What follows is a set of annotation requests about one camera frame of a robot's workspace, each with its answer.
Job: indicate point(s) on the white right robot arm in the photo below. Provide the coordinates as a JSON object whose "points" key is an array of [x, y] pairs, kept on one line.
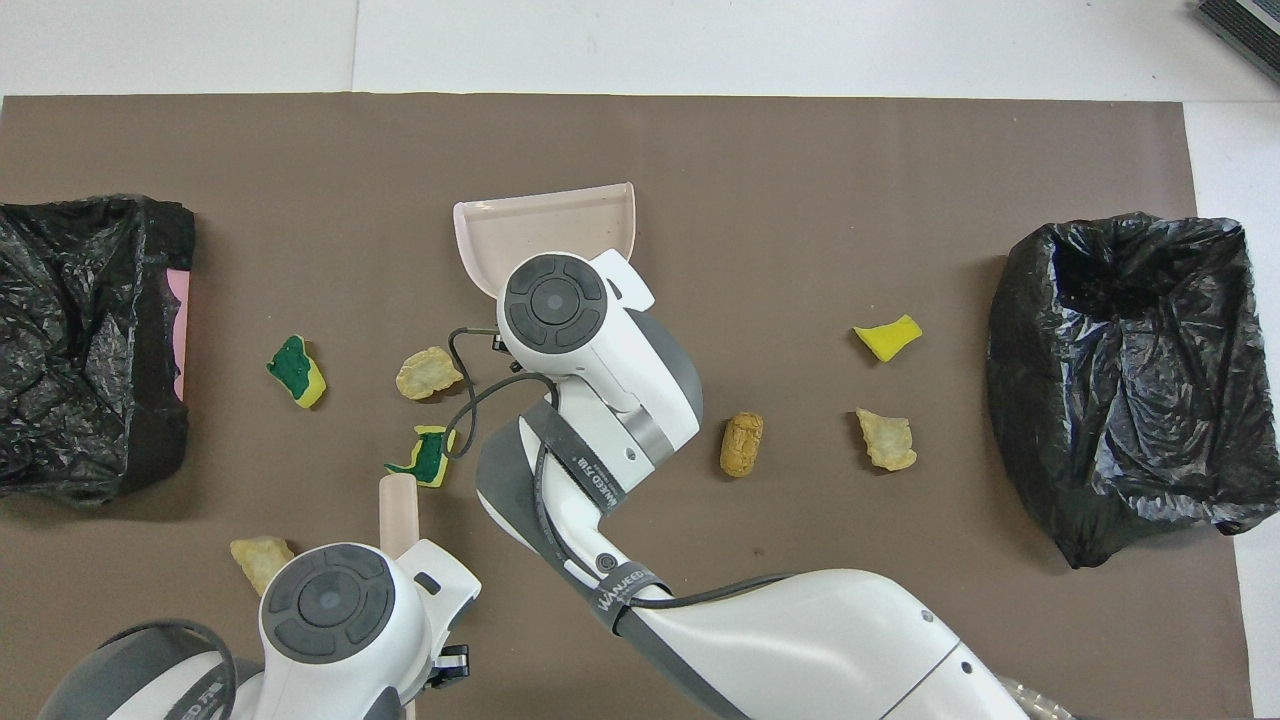
{"points": [[620, 350]]}

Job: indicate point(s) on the pink plastic bin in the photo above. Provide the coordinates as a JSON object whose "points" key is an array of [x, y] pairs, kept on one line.
{"points": [[181, 340]]}

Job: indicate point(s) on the plain yellow sponge piece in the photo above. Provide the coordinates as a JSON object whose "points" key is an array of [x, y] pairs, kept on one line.
{"points": [[887, 340]]}

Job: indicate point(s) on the dark ribbed device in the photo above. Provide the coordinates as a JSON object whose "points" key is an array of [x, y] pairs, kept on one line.
{"points": [[1245, 30]]}

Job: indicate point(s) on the beige plastic dustpan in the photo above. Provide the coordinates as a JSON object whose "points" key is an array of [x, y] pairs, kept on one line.
{"points": [[550, 230]]}

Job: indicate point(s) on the notched yellow green sponge piece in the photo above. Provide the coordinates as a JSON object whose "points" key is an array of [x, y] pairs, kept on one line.
{"points": [[430, 460]]}

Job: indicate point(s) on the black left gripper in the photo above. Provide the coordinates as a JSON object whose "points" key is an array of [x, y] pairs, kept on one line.
{"points": [[450, 665]]}

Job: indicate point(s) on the black trash bag bin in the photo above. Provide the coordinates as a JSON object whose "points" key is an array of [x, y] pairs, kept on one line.
{"points": [[1130, 380]]}

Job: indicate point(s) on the compact yellow green sponge piece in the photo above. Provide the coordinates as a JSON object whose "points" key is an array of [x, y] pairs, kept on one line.
{"points": [[297, 372]]}

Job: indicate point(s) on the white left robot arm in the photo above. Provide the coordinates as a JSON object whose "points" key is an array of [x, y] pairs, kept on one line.
{"points": [[330, 610]]}

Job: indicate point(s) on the brown paper table mat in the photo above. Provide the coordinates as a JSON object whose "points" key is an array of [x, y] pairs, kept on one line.
{"points": [[700, 150]]}

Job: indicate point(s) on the black bag over pink bin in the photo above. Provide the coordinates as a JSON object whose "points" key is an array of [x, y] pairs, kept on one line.
{"points": [[80, 350]]}

